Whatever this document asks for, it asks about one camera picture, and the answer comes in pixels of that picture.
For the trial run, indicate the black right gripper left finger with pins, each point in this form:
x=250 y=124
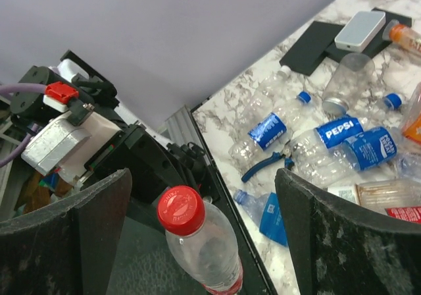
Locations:
x=67 y=247

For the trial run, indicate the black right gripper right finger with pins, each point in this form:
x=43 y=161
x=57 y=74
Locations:
x=338 y=247

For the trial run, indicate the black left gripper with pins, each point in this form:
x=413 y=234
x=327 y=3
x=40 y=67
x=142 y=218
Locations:
x=153 y=167

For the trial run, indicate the Starbucks coffee bottle green cap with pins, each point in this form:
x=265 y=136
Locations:
x=380 y=195

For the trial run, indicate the clear red-cap printed bottle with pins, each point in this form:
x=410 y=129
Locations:
x=410 y=214

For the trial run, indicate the red label water bottle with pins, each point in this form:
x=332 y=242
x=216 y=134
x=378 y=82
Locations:
x=201 y=240

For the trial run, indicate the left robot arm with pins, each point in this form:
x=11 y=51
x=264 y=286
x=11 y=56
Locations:
x=29 y=114

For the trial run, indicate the crushed blue label water bottle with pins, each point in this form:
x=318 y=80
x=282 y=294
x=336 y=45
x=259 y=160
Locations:
x=264 y=211

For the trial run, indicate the Pepsi bottle centre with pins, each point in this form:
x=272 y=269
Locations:
x=313 y=151

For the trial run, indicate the Pocari Sweat bottle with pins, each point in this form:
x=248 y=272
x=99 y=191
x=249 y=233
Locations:
x=372 y=147

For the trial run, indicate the crushed clear blue-cap bottle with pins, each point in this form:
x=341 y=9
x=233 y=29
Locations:
x=408 y=166

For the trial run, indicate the small Pepsi bottle left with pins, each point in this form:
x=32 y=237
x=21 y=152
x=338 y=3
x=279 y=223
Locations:
x=272 y=127

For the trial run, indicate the clear white-cap bottle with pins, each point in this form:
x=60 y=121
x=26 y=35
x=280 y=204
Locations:
x=263 y=98

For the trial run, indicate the large orange label jug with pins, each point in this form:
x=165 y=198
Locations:
x=410 y=125

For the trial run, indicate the clear jar metal lid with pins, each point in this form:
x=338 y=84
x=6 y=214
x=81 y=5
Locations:
x=348 y=82

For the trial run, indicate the black flat block front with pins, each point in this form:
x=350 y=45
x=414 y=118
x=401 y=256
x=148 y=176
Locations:
x=308 y=51

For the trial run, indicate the tall orange label tea bottle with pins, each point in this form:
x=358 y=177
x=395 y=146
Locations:
x=402 y=35

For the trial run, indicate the white box device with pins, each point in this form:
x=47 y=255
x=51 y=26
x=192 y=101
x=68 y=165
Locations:
x=360 y=31

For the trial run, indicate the aluminium frame rail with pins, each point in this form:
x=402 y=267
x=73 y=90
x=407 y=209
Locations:
x=182 y=127

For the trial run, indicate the blue handled pliers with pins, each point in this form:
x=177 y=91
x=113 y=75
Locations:
x=276 y=156

